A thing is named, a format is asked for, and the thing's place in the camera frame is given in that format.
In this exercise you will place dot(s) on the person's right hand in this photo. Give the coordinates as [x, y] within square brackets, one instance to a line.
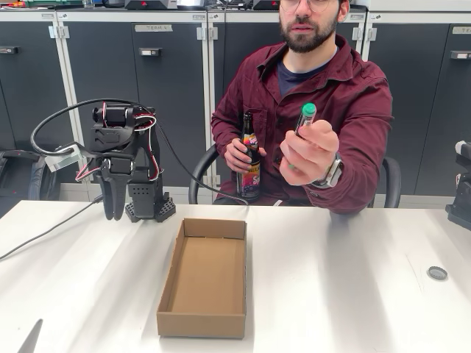
[237, 156]

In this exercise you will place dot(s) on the idle black robot arm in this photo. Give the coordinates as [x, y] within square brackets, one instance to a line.
[461, 206]

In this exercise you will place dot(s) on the person's left hand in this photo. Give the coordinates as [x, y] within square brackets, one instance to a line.
[312, 154]

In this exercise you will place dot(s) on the person's right forearm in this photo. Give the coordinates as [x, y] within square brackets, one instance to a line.
[222, 128]

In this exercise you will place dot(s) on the metal bottle cap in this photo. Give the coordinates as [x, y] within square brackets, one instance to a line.
[437, 273]

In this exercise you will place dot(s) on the man in maroon shirt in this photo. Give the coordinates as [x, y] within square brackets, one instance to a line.
[331, 92]

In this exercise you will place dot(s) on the green edding marker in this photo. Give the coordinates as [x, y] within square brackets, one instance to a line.
[305, 121]

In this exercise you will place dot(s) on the black office chair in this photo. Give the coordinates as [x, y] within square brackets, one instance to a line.
[195, 176]

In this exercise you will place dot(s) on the open cardboard box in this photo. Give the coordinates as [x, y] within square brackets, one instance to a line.
[206, 276]

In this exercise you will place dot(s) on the dark glass beer bottle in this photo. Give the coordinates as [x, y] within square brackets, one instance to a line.
[248, 184]

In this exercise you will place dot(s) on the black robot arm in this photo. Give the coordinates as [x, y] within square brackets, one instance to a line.
[145, 198]

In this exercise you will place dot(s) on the green flat box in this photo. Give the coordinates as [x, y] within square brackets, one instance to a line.
[55, 3]

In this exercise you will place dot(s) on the black backpack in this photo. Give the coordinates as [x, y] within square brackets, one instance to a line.
[18, 173]

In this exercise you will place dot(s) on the team tape label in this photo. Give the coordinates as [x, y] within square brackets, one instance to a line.
[154, 28]

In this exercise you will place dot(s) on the clear drinking glass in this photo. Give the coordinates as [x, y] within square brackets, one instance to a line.
[88, 3]

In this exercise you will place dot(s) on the grey gripper camera box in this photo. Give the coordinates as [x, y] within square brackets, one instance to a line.
[64, 160]

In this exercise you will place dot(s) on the person's left forearm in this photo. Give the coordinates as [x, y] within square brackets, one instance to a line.
[360, 165]

